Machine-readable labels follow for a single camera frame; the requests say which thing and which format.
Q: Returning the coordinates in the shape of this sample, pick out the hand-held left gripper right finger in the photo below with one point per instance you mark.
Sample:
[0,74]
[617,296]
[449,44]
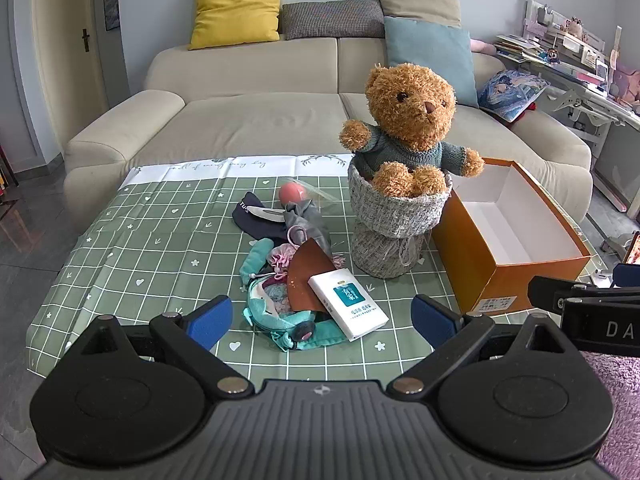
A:
[432,322]

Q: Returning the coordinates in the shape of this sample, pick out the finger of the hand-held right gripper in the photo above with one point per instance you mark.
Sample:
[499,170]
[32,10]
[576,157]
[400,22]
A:
[627,275]
[555,291]

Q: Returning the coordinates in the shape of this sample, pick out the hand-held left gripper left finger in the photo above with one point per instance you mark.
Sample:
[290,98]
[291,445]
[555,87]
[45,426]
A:
[210,321]

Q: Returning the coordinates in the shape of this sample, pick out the pile of clothes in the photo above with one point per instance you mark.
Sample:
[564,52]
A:
[265,310]

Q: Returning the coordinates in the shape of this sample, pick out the orange cardboard box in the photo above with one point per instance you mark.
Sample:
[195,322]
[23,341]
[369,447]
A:
[462,255]

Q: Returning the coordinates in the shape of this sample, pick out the navy cloth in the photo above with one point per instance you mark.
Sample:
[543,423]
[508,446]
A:
[252,222]

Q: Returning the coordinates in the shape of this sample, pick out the grey cloth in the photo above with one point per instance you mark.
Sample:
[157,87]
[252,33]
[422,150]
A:
[307,225]

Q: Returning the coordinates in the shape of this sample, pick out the pink makeup sponge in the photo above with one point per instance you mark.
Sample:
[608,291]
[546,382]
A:
[291,194]

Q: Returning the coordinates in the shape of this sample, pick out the clear plastic bag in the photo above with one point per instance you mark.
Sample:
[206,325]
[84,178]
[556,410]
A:
[325,195]

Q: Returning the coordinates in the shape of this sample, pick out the white tissue pack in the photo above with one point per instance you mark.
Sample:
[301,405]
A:
[347,305]

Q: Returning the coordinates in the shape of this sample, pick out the grey woven basket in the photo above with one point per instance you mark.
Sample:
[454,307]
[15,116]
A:
[392,230]

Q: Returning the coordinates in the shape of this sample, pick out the green checkered tablecloth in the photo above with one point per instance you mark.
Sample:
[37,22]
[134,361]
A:
[150,240]

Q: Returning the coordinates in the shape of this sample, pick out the brown leather piece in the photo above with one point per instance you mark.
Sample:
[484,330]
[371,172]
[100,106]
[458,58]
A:
[307,275]

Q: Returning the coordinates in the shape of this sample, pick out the beige sofa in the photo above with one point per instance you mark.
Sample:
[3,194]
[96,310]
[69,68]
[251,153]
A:
[250,125]

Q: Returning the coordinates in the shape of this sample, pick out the blue printed pillow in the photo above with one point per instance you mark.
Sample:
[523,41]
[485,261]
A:
[512,92]

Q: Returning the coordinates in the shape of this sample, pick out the brown teddy bear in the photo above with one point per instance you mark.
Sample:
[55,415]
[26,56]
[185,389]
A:
[407,105]

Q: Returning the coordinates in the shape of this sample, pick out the light blue pillow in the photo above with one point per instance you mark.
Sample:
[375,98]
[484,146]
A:
[432,60]

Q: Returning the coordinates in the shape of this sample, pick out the yellow pillow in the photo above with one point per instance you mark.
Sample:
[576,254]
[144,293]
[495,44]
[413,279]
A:
[235,7]

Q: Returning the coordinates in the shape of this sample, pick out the grey houndstooth pillow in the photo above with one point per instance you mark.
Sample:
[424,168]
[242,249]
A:
[332,19]

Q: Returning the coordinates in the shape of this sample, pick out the cream door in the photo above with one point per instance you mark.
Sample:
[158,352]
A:
[65,35]

